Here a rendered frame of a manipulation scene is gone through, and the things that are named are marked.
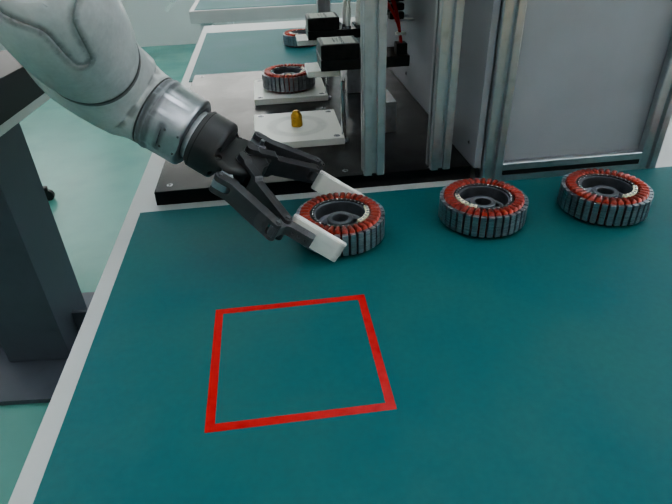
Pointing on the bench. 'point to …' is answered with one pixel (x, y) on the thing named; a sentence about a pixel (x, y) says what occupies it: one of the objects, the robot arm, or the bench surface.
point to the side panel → (578, 87)
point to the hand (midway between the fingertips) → (338, 220)
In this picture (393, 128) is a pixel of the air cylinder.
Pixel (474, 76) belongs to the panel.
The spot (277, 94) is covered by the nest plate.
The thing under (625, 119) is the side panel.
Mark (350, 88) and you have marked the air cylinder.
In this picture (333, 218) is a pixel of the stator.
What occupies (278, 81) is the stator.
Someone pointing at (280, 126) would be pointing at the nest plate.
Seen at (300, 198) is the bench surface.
